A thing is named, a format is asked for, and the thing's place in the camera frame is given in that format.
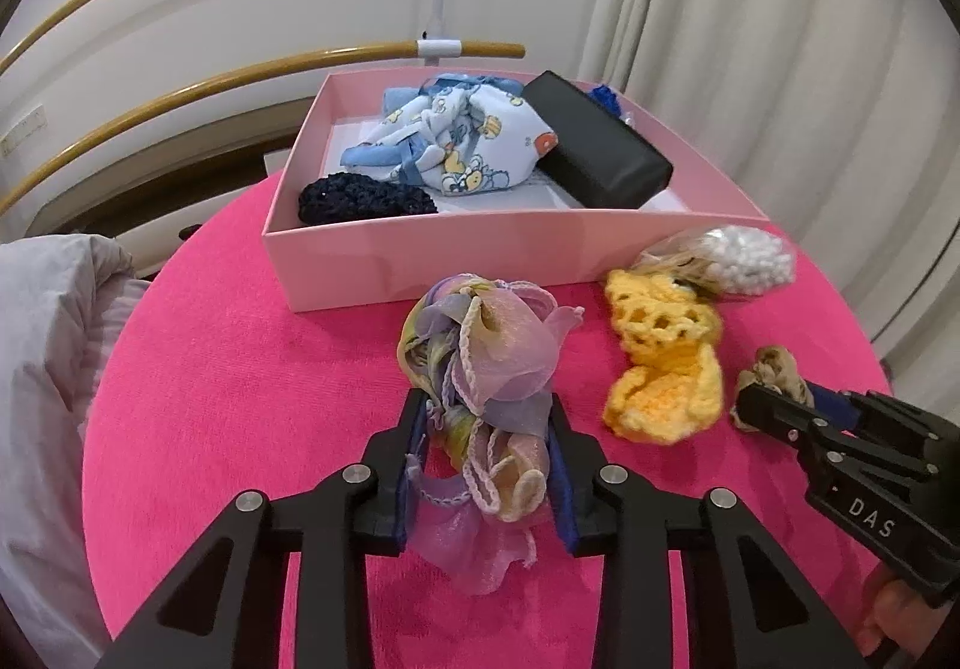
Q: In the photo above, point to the bag of white beads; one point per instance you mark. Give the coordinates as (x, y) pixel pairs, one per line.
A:
(723, 261)

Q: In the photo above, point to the low brown white cabinet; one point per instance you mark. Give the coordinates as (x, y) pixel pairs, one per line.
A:
(153, 200)

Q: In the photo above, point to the cream curtain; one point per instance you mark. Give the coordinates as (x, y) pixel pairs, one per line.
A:
(839, 118)

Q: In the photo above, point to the lower wooden ballet barre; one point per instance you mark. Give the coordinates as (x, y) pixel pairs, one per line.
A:
(423, 48)

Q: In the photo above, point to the pink cardboard box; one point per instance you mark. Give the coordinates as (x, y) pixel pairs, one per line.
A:
(535, 232)

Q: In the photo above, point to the blue cartoon print cloth pouch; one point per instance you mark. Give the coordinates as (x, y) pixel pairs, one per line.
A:
(456, 134)

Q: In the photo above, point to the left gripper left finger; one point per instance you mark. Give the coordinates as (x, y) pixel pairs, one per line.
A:
(222, 604)

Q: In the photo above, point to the black leather case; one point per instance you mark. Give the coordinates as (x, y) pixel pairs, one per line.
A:
(598, 160)

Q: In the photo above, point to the yellow crochet item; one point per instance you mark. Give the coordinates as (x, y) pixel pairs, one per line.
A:
(673, 387)

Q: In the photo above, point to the royal blue knitted item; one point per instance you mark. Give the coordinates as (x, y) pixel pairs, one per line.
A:
(609, 101)

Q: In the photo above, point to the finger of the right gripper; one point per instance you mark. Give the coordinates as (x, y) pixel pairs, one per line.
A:
(869, 416)
(776, 415)

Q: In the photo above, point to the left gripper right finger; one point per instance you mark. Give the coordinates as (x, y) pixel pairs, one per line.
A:
(746, 603)

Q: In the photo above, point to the navy crochet item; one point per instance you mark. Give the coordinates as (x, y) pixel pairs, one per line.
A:
(348, 197)

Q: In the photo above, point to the white wall socket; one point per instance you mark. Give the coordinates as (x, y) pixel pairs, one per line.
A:
(32, 123)

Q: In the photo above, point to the person's right hand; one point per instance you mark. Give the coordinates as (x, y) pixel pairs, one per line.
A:
(895, 611)

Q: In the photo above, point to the beige scrunchie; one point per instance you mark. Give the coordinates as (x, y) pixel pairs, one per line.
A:
(775, 368)

